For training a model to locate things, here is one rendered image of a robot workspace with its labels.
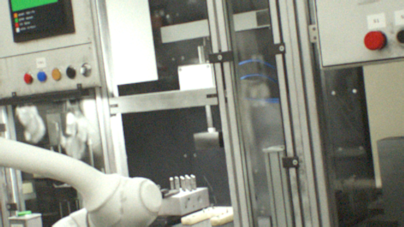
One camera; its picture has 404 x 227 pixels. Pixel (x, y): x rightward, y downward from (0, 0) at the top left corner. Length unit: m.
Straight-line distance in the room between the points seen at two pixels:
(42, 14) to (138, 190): 0.80
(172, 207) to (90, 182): 0.42
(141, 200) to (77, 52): 0.70
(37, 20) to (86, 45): 0.18
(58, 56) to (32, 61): 0.11
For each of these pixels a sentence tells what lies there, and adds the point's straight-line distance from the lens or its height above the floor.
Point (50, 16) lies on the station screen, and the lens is 2.23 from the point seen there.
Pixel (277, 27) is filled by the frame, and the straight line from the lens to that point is 1.80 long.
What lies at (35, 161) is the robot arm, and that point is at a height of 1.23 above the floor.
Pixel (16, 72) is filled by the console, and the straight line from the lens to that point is 2.38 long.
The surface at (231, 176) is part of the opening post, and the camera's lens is 1.91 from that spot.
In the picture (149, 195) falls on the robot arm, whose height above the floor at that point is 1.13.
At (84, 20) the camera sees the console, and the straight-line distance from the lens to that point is 2.16.
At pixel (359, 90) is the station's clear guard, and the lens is 1.73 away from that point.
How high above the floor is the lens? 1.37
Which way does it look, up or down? 3 degrees down
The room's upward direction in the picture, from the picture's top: 7 degrees counter-clockwise
